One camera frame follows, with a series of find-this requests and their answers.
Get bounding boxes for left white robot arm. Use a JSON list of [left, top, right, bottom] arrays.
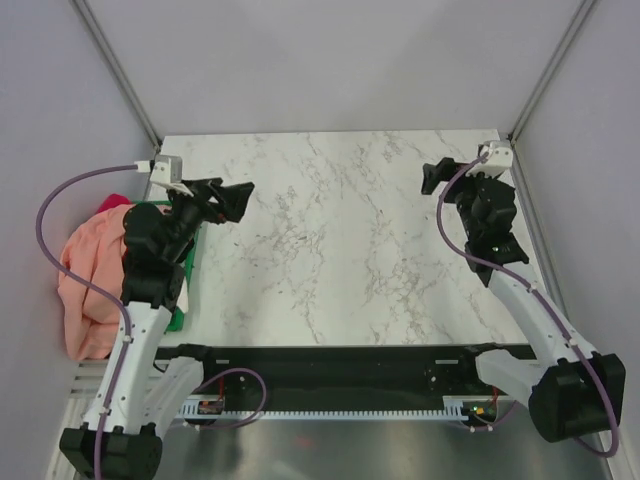
[[59, 178, 255, 479]]

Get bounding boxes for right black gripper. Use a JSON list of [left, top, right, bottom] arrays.
[[420, 158, 499, 241]]

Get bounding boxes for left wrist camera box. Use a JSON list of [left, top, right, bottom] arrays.
[[150, 154, 183, 185]]

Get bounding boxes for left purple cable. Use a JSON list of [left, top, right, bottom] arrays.
[[35, 160, 156, 480]]

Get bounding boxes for left aluminium frame post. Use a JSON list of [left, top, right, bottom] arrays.
[[70, 0, 162, 153]]

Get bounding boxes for green plastic bin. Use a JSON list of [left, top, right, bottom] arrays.
[[165, 229, 200, 333]]

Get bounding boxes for aluminium frame post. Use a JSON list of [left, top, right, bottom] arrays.
[[70, 0, 162, 153], [506, 0, 600, 145]]

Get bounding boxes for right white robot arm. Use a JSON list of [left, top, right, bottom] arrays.
[[421, 157, 626, 458]]

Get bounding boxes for right aluminium frame post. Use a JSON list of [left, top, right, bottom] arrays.
[[506, 0, 600, 145]]

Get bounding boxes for magenta t shirt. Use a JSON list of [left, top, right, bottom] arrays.
[[96, 193, 131, 214]]

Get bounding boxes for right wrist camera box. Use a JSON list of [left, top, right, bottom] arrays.
[[473, 140, 514, 178]]

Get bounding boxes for peach t shirt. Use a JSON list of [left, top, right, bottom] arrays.
[[58, 205, 131, 361]]

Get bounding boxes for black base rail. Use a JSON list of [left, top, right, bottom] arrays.
[[154, 343, 536, 412]]

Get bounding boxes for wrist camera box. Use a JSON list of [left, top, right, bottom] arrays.
[[150, 154, 183, 185], [473, 140, 514, 178]]

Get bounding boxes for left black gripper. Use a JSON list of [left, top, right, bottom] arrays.
[[162, 177, 253, 260]]

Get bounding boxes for white slotted cable duct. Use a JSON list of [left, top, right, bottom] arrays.
[[175, 397, 468, 422]]

